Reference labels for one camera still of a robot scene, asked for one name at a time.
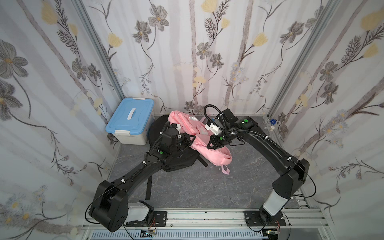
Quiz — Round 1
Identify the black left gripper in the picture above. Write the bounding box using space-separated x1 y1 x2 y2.
168 132 196 155

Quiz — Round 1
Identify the black backpack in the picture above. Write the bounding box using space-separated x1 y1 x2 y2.
145 114 209 201

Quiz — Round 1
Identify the pink backpack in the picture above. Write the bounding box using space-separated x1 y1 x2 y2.
169 111 233 175

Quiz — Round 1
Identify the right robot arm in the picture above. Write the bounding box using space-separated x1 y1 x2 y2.
207 114 310 226

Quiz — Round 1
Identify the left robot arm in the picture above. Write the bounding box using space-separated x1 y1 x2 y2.
85 133 196 233

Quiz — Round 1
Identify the clear bottle with blue cap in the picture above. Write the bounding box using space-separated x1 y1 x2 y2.
262 116 275 137

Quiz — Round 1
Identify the white box with blue lid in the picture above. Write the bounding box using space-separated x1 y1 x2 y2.
105 98 155 145

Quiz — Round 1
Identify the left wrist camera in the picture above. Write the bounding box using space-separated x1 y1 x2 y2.
160 124 183 153

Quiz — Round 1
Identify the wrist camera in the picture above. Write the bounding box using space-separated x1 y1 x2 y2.
203 104 238 136
160 124 183 153

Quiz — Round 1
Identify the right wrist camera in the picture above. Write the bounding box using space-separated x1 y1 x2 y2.
203 104 238 136

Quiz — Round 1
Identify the aluminium frame rail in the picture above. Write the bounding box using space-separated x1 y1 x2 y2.
82 209 335 240

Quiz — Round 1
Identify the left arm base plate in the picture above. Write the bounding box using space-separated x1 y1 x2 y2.
124 211 168 228

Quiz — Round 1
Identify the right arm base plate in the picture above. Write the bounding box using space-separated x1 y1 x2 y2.
244 210 287 227

